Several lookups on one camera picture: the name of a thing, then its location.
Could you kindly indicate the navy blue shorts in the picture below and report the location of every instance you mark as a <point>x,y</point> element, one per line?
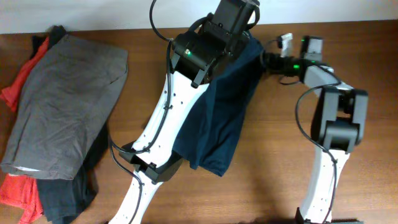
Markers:
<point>209,135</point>

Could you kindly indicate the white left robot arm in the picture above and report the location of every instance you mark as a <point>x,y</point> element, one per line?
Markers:
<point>212,70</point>

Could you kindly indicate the grey shorts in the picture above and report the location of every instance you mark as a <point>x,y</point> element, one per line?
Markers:
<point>64,103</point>

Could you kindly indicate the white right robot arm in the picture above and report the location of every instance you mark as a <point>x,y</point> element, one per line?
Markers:
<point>337,126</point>

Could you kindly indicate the red garment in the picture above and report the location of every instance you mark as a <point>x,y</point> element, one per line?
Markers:
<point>19,190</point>

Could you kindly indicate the black garment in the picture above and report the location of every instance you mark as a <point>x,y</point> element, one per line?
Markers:
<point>64,200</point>

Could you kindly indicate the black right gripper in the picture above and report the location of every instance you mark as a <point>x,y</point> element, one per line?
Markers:
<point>273,56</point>

